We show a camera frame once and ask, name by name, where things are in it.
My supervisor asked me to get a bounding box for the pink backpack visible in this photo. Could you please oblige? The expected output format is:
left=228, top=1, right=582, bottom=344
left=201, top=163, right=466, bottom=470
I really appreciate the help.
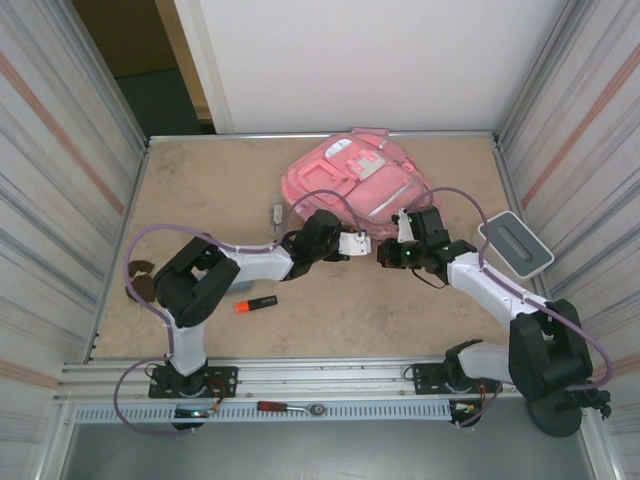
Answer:
left=280, top=127, right=432, bottom=241

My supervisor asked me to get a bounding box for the black orange highlighter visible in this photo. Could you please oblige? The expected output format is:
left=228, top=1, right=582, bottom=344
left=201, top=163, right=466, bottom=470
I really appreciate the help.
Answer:
left=234, top=294, right=279, bottom=315

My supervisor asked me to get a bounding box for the white grey box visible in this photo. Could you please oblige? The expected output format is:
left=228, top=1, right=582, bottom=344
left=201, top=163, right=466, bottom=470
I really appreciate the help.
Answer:
left=475, top=210, right=555, bottom=280

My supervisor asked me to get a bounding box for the thin aluminium table edge bar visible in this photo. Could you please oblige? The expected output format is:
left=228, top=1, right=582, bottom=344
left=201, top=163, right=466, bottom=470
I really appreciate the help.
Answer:
left=147, top=130, right=500, bottom=143

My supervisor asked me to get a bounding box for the small brown crumpled lump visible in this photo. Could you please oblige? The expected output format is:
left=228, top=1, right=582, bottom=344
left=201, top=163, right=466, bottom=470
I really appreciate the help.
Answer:
left=124, top=259, right=155, bottom=279

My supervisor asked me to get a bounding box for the large brown crumpled lump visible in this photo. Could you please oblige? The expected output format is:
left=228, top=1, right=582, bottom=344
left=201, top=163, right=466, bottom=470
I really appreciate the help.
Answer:
left=124, top=276, right=159, bottom=304

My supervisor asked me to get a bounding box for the circuit board with green light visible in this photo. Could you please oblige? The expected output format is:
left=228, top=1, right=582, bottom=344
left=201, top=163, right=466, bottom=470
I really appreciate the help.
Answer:
left=173, top=399, right=221, bottom=420

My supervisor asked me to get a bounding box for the black clamp stand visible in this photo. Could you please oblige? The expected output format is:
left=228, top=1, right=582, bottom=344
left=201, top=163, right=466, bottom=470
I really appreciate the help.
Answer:
left=527, top=387, right=612, bottom=439

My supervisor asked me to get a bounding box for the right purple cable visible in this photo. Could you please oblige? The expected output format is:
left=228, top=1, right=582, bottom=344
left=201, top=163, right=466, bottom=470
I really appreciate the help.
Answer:
left=403, top=187, right=616, bottom=430

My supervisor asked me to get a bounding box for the purple cable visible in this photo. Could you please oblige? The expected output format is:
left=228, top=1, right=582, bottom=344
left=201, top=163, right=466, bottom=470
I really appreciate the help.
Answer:
left=113, top=190, right=364, bottom=437
left=403, top=187, right=616, bottom=430

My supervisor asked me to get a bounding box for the aluminium rail with arm bases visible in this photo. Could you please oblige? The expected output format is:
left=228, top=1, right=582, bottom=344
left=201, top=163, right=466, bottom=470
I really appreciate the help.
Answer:
left=54, top=355, right=591, bottom=404

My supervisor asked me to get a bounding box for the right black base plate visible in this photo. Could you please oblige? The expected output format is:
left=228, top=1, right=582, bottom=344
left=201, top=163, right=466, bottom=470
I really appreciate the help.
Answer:
left=413, top=360, right=503, bottom=396

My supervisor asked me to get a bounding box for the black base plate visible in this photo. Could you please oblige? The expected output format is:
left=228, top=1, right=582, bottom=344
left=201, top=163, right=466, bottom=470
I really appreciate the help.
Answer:
left=413, top=360, right=503, bottom=396
left=148, top=365, right=239, bottom=400

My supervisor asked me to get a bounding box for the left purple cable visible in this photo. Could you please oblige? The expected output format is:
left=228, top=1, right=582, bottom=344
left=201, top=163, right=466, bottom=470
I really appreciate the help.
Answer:
left=113, top=190, right=364, bottom=437

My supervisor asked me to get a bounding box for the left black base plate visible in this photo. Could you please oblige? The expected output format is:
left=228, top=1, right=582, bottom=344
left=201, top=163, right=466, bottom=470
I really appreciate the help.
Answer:
left=148, top=365, right=239, bottom=400

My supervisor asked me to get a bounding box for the red-handled ratchet wrench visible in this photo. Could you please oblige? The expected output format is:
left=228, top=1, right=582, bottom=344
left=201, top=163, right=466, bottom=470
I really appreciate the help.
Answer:
left=256, top=399, right=327, bottom=417

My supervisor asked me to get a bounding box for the slotted grey cable duct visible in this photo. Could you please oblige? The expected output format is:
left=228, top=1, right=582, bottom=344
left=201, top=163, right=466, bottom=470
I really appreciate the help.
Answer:
left=73, top=402, right=454, bottom=424

